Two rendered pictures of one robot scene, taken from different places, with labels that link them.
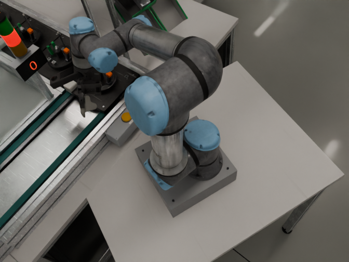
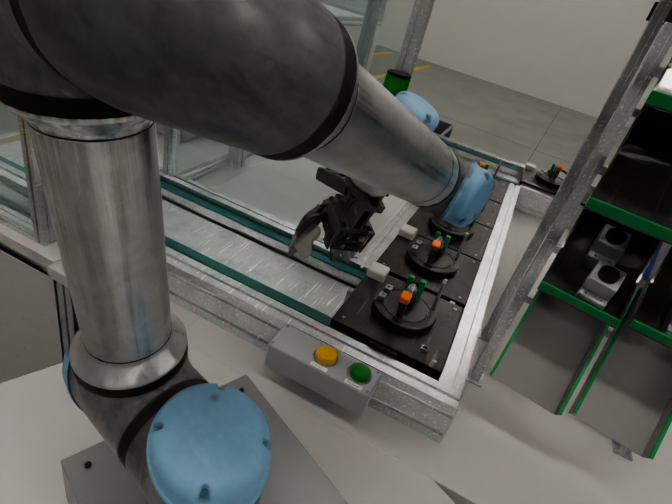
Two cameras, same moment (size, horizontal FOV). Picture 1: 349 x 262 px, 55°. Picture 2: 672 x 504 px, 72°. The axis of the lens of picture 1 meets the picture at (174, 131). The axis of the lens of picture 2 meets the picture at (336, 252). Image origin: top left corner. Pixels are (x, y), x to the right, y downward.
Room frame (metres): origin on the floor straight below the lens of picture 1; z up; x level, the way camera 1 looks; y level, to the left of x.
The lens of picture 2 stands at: (0.46, -0.36, 1.58)
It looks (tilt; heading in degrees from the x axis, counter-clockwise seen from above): 32 degrees down; 61
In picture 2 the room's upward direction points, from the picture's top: 15 degrees clockwise
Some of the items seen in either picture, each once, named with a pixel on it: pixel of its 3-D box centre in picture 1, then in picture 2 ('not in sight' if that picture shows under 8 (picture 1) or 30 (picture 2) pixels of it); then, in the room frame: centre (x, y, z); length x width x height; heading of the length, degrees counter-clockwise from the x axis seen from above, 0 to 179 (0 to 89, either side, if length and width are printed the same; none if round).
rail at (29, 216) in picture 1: (88, 149); (254, 314); (0.71, 0.36, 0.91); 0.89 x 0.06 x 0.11; 135
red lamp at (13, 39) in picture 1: (10, 36); not in sight; (0.96, 0.49, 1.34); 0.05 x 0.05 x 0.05
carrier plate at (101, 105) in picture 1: (102, 82); (401, 316); (1.01, 0.27, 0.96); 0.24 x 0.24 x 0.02; 45
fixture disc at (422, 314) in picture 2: (101, 79); (403, 309); (1.01, 0.27, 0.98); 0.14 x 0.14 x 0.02
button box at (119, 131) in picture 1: (128, 121); (322, 368); (0.80, 0.18, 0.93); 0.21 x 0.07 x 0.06; 135
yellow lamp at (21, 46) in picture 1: (17, 47); not in sight; (0.96, 0.49, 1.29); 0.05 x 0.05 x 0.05
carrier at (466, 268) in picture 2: (58, 52); (436, 249); (1.19, 0.46, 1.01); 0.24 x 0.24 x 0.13; 45
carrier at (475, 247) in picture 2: (24, 33); (455, 216); (1.36, 0.63, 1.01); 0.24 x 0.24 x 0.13; 45
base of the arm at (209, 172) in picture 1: (202, 156); not in sight; (0.54, -0.08, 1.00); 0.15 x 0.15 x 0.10
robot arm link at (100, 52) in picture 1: (103, 51); not in sight; (0.76, 0.17, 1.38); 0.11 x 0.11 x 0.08; 29
